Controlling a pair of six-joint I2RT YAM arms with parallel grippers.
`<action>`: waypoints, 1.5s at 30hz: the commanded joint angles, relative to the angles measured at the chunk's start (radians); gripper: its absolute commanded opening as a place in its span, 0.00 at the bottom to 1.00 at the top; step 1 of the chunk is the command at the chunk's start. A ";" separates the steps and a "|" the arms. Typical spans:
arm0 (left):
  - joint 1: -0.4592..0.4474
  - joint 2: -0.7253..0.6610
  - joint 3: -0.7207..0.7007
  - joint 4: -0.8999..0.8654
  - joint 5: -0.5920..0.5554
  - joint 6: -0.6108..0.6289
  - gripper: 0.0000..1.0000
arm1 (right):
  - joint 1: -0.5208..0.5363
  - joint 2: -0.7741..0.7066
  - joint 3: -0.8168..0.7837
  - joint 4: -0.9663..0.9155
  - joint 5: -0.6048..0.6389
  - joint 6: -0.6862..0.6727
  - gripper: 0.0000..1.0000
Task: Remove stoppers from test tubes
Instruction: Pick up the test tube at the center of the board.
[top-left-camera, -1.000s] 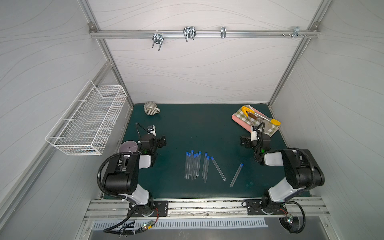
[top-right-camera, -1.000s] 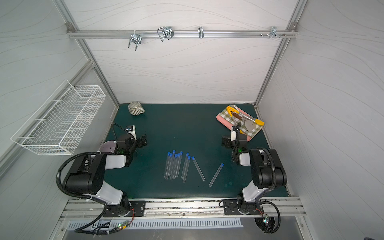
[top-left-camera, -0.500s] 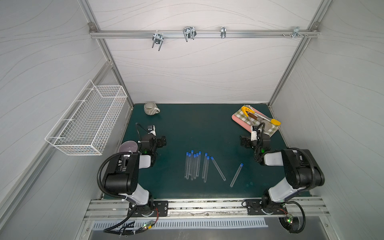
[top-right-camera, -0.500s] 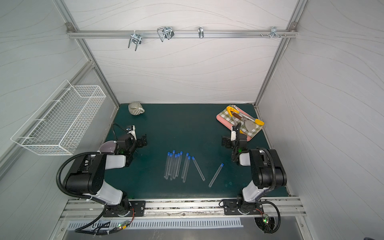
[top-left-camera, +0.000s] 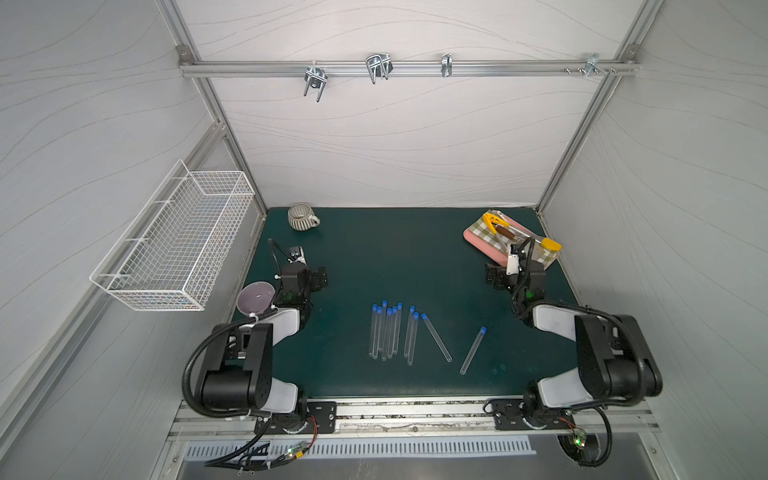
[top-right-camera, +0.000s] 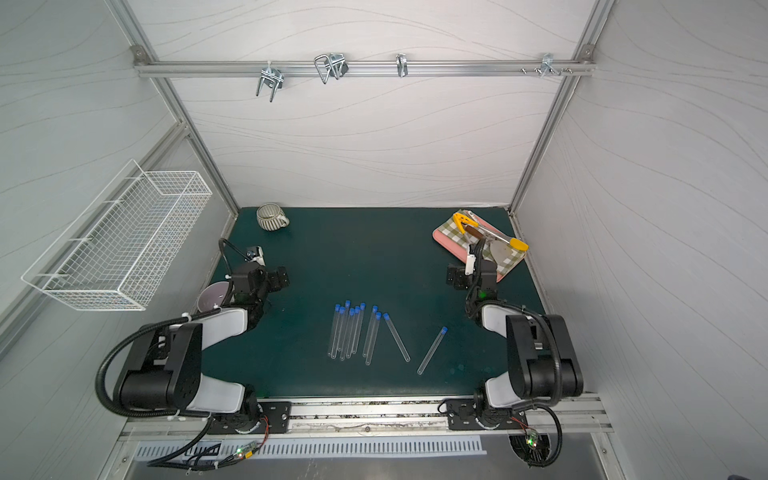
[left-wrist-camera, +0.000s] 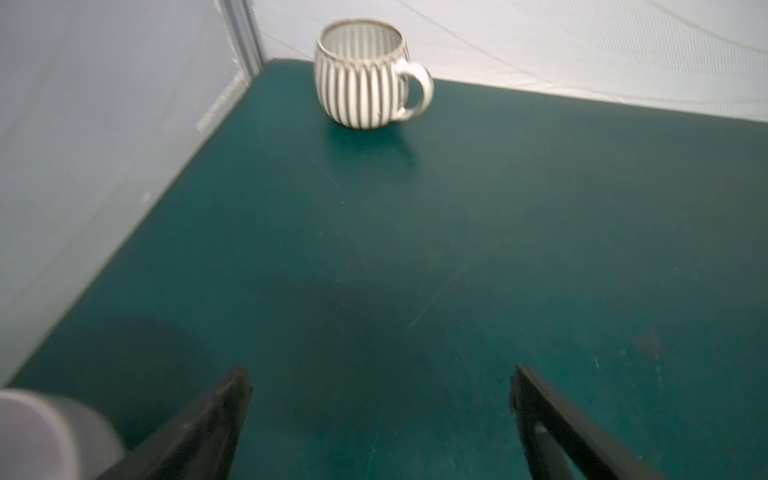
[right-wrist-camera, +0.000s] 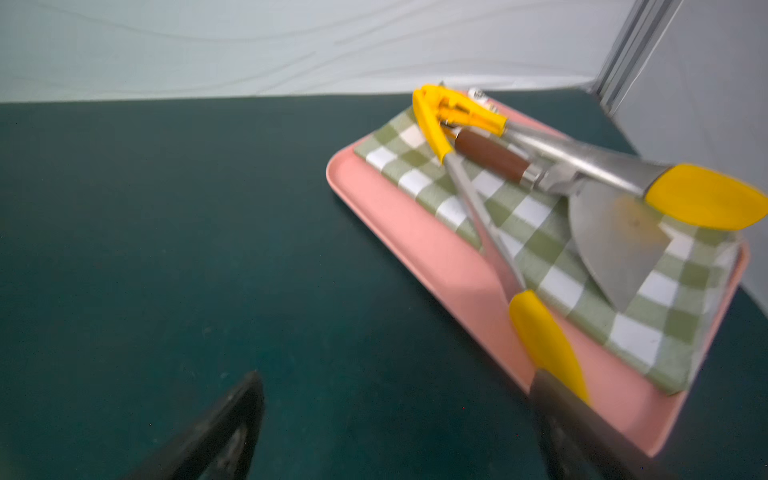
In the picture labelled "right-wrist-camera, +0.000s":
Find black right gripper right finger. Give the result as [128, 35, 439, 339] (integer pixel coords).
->
[529, 369, 672, 479]

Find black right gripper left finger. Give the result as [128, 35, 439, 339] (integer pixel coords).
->
[123, 371, 265, 479]

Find pink plastic tray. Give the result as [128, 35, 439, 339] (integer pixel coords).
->
[326, 134, 749, 455]

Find green white checkered cloth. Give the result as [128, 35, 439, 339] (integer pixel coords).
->
[354, 109, 741, 395]

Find brown handled metal spatula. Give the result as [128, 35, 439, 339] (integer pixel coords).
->
[453, 127, 671, 313]

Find yellow handled metal tongs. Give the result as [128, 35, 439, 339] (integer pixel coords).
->
[412, 85, 767, 400]

